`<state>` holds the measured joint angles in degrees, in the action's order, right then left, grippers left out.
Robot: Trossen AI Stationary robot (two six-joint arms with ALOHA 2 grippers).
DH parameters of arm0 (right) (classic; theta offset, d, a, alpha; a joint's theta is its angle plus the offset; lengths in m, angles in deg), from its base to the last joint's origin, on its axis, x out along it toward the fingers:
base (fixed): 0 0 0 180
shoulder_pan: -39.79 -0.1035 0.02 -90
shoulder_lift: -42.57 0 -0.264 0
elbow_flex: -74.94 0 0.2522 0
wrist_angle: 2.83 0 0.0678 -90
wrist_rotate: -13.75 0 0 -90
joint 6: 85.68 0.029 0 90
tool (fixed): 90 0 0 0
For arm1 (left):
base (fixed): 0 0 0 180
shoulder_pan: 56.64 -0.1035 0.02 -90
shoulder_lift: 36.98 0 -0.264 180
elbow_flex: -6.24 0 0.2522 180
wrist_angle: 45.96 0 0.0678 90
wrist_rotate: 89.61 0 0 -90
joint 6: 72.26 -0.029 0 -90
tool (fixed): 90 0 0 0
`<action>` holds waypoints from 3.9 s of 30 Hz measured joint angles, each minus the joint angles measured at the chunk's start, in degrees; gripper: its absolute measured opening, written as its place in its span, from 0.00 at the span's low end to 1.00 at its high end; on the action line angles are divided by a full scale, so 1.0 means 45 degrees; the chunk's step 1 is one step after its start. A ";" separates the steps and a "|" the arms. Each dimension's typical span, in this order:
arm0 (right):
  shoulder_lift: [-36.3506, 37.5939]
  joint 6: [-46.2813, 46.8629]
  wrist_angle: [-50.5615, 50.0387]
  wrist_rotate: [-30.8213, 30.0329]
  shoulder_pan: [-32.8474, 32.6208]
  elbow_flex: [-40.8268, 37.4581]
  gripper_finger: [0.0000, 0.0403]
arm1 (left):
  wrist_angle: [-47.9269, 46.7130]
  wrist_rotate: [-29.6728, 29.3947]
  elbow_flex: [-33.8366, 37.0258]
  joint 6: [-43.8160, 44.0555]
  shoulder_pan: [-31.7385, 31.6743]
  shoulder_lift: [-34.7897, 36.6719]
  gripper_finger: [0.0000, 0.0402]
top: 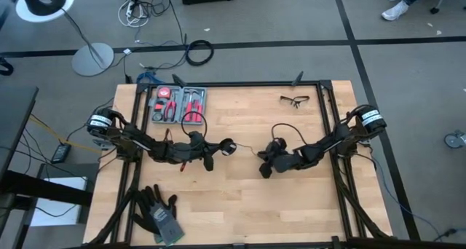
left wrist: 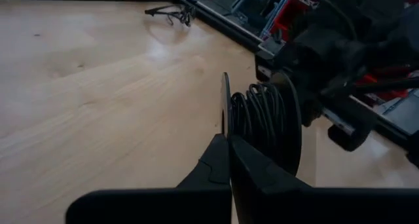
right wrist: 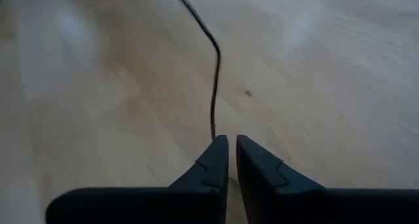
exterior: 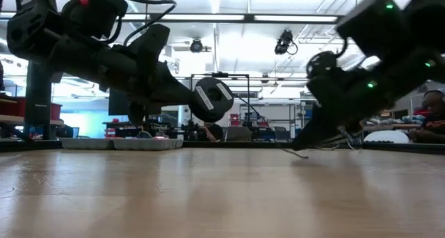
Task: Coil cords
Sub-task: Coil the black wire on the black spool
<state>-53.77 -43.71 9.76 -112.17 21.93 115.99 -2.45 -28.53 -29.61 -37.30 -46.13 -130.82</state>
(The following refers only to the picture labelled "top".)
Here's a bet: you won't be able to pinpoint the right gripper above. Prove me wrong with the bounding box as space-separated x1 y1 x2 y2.
256 137 288 180

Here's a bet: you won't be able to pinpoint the black work glove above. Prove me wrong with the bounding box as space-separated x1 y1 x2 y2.
131 190 163 245
137 184 186 247

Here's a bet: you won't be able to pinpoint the red-handled bit driver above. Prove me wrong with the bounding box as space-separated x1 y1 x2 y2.
194 98 205 123

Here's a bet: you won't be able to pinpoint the white box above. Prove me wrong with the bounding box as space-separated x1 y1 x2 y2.
30 175 89 228

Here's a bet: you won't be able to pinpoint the black spool with white labels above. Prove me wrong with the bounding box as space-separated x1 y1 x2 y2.
221 138 238 157

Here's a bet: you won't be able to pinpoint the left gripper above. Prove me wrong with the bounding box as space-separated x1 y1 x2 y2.
189 130 229 172

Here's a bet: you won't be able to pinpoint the grey caster wheel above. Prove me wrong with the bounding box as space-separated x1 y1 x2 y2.
443 130 466 150

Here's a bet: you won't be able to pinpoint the clear safety glasses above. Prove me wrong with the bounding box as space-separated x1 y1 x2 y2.
280 95 311 109

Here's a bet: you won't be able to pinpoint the white floor lamp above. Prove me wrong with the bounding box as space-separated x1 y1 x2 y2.
15 0 115 77

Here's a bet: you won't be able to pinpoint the black power adapter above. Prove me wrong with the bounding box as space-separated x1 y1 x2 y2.
50 142 72 165

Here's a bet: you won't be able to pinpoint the blue cable bundle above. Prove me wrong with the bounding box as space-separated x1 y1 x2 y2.
135 71 165 86

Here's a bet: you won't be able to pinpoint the black desk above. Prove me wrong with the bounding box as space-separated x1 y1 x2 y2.
0 84 94 249

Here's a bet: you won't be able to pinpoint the black coiled floor cable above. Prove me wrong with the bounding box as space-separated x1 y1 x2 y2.
185 39 215 67

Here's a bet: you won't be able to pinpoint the black curved device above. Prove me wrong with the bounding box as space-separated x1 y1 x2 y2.
17 0 68 17

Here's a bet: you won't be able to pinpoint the person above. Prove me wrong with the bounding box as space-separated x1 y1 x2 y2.
381 0 433 22

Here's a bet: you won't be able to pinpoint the red-handled pliers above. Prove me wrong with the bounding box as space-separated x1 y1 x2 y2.
163 92 178 122

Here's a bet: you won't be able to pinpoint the office chair with white armrests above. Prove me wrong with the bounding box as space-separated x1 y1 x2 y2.
429 0 466 15

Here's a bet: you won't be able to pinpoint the black frame clamp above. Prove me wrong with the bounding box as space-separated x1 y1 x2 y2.
291 70 305 87
171 73 188 89

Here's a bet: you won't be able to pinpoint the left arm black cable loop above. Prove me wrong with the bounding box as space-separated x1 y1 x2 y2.
181 111 208 139

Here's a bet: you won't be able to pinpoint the steel hammer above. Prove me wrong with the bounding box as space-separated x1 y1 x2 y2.
183 89 205 101

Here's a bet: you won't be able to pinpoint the right arm black cables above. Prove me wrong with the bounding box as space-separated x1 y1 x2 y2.
271 122 309 146

